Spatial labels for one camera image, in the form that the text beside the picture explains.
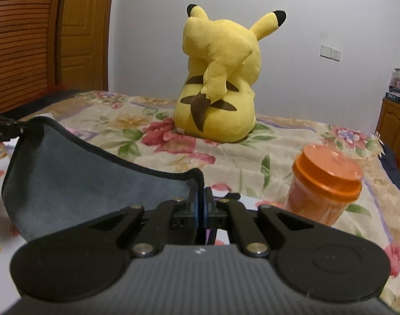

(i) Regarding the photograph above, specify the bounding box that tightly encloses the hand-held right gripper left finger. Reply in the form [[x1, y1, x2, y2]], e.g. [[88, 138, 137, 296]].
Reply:
[[86, 188, 200, 258]]

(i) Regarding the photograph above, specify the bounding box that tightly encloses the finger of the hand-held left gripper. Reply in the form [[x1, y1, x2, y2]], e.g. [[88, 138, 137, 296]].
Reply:
[[0, 114, 28, 144]]

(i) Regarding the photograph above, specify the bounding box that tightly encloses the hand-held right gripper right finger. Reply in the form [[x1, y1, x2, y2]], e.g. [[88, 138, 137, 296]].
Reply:
[[203, 187, 315, 258]]

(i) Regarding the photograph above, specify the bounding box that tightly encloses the grey towel with black edging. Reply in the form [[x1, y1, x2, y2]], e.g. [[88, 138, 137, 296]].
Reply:
[[1, 115, 204, 247]]

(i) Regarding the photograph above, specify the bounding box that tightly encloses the floral bed sheet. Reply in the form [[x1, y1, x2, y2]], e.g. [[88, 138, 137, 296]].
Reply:
[[0, 90, 400, 315]]

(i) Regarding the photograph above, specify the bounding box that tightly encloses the wooden louvered wardrobe door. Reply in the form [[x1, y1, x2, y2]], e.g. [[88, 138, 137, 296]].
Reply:
[[0, 0, 65, 115]]

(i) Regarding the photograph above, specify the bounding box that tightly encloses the orange lidded plastic jar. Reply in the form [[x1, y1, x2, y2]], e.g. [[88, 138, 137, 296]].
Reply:
[[287, 143, 364, 227]]

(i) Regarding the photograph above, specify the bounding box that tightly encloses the wooden panel door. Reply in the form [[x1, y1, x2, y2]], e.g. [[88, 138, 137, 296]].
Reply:
[[57, 0, 117, 92]]

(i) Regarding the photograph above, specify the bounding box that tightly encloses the yellow plush toy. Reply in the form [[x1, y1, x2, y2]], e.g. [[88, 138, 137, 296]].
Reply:
[[174, 4, 287, 144]]

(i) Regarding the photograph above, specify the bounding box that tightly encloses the dark blue cloth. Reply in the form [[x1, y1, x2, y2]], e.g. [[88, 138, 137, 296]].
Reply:
[[379, 143, 400, 206]]

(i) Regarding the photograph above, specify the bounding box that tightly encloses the wooden cabinet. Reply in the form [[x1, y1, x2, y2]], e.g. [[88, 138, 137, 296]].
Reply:
[[375, 98, 400, 184]]

